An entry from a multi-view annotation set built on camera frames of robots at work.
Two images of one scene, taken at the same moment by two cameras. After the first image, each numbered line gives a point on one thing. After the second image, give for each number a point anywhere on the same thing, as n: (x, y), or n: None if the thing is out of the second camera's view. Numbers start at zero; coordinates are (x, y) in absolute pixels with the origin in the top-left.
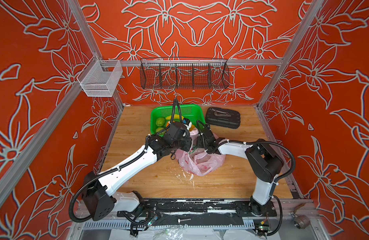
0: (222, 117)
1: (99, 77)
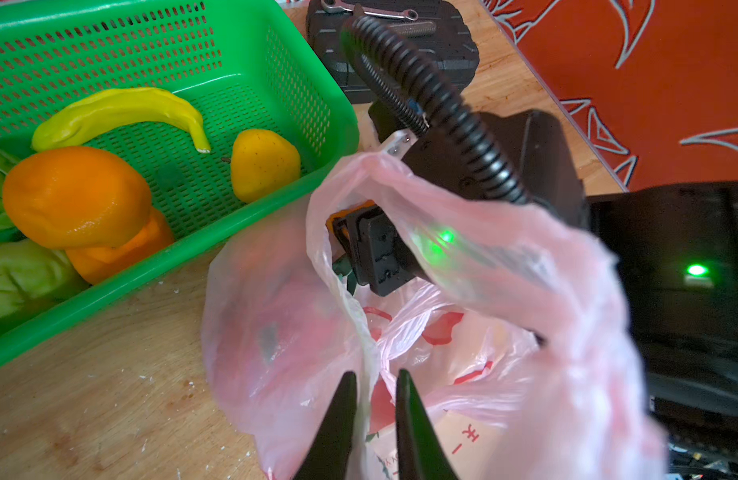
0: (440, 35)
1: None
